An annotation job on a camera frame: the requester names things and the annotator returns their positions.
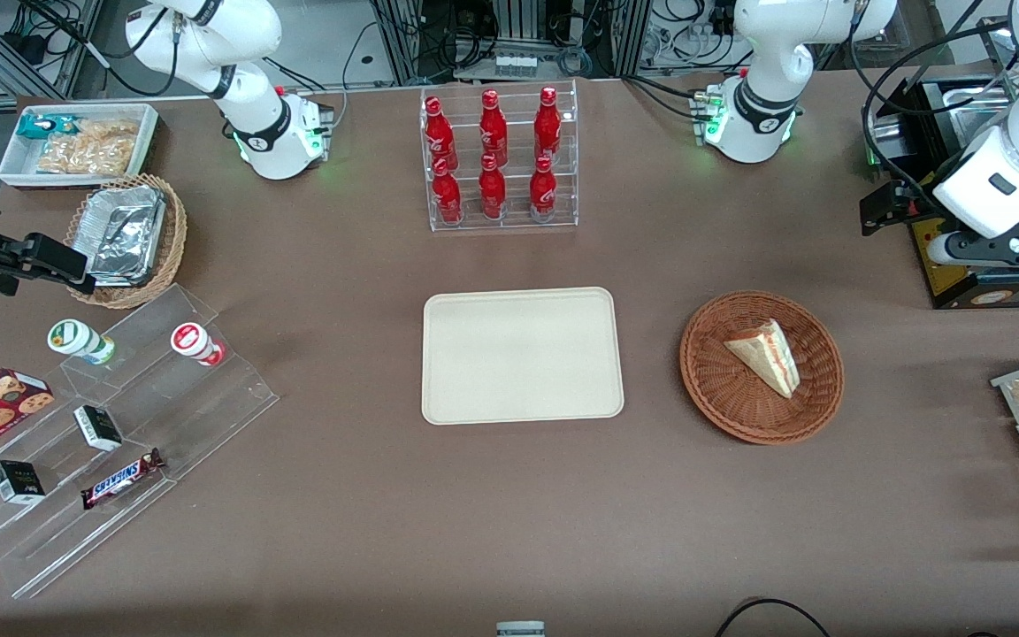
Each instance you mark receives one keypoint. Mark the small black white box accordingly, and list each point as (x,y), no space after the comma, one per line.
(98,427)

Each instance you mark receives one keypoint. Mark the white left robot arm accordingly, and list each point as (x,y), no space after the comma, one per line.
(762,84)

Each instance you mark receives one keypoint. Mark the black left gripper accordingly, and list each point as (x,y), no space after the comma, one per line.
(909,204)

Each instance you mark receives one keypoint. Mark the green lid yogurt cup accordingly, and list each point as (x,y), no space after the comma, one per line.
(78,340)

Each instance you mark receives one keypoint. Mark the red lid yogurt cup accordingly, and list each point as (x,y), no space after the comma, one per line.
(193,341)

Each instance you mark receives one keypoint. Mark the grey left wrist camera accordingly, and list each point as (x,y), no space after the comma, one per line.
(941,249)

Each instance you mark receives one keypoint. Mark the brown round wicker basket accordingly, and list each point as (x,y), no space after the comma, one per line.
(731,398)

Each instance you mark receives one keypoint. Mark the snickers chocolate bar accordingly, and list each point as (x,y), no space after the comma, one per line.
(120,479)

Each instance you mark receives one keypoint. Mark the aluminium frame rack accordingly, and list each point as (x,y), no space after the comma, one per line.
(518,26)

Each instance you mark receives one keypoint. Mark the triangle sandwich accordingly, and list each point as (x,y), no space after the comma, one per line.
(766,356)

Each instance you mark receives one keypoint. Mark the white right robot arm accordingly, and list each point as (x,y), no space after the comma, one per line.
(235,62)

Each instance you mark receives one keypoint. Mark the tan wicker basket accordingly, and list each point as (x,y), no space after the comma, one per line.
(172,239)

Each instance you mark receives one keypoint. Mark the white rectangular bin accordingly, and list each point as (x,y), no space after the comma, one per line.
(10,168)

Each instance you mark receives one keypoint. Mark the aluminium foil tray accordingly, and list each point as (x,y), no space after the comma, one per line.
(125,234)

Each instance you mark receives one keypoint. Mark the beige plastic tray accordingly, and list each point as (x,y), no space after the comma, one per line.
(523,356)

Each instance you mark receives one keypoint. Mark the green snack packet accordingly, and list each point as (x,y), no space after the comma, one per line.
(42,126)

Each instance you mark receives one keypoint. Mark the red cola bottle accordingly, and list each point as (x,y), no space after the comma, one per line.
(547,122)
(493,124)
(492,190)
(543,190)
(447,193)
(439,133)

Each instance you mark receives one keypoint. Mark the clear acrylic step display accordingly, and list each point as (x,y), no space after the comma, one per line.
(200,407)

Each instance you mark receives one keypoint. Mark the clear acrylic bottle rack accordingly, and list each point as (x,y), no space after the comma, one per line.
(563,217)

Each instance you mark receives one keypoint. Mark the black metal box appliance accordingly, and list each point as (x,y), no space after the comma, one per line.
(952,283)

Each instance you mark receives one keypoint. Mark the clear bag of chips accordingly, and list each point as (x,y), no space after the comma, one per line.
(89,149)

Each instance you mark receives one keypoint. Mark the small grey device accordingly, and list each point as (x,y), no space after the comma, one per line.
(520,629)

